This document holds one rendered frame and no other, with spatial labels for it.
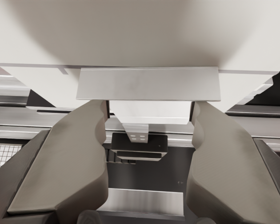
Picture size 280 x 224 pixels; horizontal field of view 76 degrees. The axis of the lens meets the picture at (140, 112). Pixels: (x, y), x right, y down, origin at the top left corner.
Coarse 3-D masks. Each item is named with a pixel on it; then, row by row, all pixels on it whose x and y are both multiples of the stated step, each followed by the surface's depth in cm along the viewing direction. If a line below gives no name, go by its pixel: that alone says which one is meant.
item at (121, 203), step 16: (112, 192) 18; (128, 192) 18; (144, 192) 18; (160, 192) 18; (176, 192) 18; (112, 208) 18; (128, 208) 18; (144, 208) 18; (160, 208) 18; (176, 208) 18
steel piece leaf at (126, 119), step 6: (120, 120) 23; (126, 120) 23; (132, 120) 22; (138, 120) 22; (144, 120) 22; (150, 120) 22; (156, 120) 22; (162, 120) 22; (168, 120) 22; (174, 120) 21; (180, 120) 21; (186, 120) 21
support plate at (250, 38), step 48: (0, 0) 7; (48, 0) 7; (96, 0) 7; (144, 0) 7; (192, 0) 7; (240, 0) 7; (0, 48) 10; (48, 48) 10; (96, 48) 10; (144, 48) 10; (192, 48) 9; (240, 48) 9; (48, 96) 17; (240, 96) 14
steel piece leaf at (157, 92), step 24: (96, 72) 11; (120, 72) 11; (144, 72) 11; (168, 72) 11; (192, 72) 11; (216, 72) 11; (96, 96) 11; (120, 96) 11; (144, 96) 10; (168, 96) 10; (192, 96) 10; (216, 96) 10
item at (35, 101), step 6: (30, 90) 21; (30, 96) 21; (36, 96) 21; (30, 102) 20; (36, 102) 20; (42, 102) 20; (48, 102) 20; (30, 108) 21; (36, 108) 21; (42, 108) 20; (48, 108) 20; (54, 108) 20; (60, 108) 20; (66, 108) 20; (72, 108) 20; (42, 114) 23; (48, 114) 23; (54, 114) 22; (60, 114) 22; (66, 114) 22; (114, 114) 22
